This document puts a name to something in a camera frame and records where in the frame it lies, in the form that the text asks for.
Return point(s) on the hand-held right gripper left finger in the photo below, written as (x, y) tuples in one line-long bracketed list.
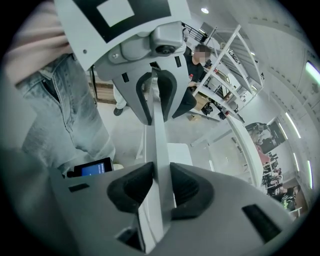
[(127, 187)]

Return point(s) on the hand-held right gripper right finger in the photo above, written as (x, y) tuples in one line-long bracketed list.
[(192, 190)]

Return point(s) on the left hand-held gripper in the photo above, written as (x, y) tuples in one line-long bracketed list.
[(87, 30)]

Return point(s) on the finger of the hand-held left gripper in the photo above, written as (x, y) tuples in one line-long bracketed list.
[(168, 95)]

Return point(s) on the white wooden chair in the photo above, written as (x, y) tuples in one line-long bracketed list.
[(161, 150)]

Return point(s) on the clear water bottle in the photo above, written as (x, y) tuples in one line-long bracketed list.
[(191, 77)]

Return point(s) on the large cardboard box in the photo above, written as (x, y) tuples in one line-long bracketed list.
[(200, 101)]

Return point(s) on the small cardboard box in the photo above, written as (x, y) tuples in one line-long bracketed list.
[(193, 117)]

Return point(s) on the brown wooden platform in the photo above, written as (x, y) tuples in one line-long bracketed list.
[(105, 91)]

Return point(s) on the small black monitor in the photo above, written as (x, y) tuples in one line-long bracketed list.
[(95, 168)]

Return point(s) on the black bag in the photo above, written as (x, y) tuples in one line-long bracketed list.
[(207, 109)]

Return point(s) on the pink sofa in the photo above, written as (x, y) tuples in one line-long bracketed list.
[(262, 157)]

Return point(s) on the white shelf rack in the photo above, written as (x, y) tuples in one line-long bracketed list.
[(240, 62)]

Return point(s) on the person's light jeans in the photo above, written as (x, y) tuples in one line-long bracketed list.
[(62, 112)]

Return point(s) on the round ceiling light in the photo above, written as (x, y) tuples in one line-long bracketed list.
[(205, 10)]

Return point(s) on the ceiling strip light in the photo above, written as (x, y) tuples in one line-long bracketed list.
[(293, 125), (295, 162), (282, 131), (310, 175)]

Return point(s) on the person's pink top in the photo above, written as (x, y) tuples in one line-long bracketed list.
[(32, 37)]

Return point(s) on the rectangular ceiling lamp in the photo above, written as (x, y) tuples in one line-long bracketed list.
[(312, 71)]

